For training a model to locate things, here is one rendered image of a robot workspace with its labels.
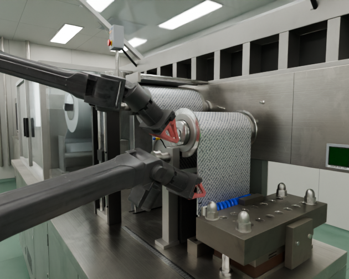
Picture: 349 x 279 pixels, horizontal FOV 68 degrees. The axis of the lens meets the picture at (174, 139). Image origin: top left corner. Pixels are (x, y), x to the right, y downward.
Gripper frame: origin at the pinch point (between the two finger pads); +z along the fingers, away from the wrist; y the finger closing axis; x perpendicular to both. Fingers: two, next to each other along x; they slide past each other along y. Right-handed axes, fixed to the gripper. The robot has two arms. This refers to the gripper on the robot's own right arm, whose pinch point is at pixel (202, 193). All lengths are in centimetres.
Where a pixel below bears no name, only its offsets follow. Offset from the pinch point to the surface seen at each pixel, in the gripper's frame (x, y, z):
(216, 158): 11.3, 0.3, -0.1
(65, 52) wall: 190, -556, 10
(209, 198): -0.5, 0.3, 3.1
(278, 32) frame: 59, 3, 2
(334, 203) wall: 63, -65, 267
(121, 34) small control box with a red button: 53, -58, -27
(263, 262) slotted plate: -9.9, 19.0, 8.8
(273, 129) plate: 30.5, 2.7, 17.9
